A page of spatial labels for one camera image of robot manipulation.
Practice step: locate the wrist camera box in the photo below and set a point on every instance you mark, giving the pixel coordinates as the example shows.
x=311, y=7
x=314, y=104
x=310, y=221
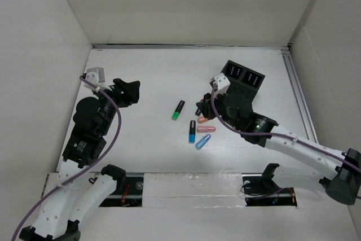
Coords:
x=95, y=75
x=220, y=83

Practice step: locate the blue cap black highlighter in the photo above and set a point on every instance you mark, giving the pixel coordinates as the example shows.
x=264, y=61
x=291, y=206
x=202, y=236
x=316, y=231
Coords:
x=192, y=132

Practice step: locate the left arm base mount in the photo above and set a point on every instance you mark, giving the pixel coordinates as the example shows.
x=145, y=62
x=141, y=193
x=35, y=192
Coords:
x=129, y=189

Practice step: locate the blue translucent correction tape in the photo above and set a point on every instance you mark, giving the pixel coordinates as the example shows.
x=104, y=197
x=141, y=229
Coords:
x=203, y=141

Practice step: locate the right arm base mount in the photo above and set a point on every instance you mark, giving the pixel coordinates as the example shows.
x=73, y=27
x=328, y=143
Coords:
x=261, y=191

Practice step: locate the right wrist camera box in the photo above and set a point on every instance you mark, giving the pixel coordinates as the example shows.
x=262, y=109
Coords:
x=220, y=83

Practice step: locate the green cap black highlighter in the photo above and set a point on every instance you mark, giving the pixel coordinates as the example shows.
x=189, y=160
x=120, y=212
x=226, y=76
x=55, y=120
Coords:
x=178, y=110

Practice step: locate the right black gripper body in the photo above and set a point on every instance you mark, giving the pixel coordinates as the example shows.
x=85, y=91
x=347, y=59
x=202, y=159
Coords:
x=220, y=104

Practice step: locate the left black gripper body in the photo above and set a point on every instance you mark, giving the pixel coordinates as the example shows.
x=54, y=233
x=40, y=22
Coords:
x=121, y=97

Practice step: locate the orange translucent correction tape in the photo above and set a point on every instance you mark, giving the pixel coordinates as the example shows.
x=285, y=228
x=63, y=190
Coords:
x=202, y=119

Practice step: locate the black two-compartment organizer box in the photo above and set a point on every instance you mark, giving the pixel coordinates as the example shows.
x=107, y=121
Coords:
x=243, y=80

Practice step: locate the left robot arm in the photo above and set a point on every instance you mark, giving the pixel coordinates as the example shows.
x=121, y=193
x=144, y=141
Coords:
x=65, y=209

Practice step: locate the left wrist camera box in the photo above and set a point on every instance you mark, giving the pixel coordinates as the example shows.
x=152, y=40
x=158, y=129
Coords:
x=95, y=75

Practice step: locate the aluminium rail right side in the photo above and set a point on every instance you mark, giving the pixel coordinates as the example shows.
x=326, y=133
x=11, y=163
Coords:
x=300, y=98

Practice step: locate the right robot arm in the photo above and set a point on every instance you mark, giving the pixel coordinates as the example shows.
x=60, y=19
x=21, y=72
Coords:
x=340, y=169

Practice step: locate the pink translucent correction tape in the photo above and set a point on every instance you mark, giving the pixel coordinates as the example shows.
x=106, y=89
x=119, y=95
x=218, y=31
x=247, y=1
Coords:
x=206, y=129

